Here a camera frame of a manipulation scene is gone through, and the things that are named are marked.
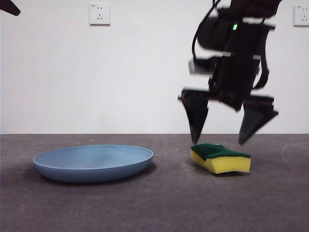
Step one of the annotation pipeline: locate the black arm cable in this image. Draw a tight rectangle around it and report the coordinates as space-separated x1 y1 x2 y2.
192 0 218 61

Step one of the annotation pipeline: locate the light blue round plate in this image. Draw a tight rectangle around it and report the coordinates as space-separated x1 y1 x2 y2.
32 144 155 184

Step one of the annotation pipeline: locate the white wall socket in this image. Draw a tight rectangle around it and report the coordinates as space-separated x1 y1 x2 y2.
293 5 309 27
89 3 111 26

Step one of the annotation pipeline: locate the yellow sponge with green pad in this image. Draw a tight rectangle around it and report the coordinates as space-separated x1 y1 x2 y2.
190 143 252 174

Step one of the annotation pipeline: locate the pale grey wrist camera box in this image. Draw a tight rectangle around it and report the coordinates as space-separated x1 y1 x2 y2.
188 58 219 75

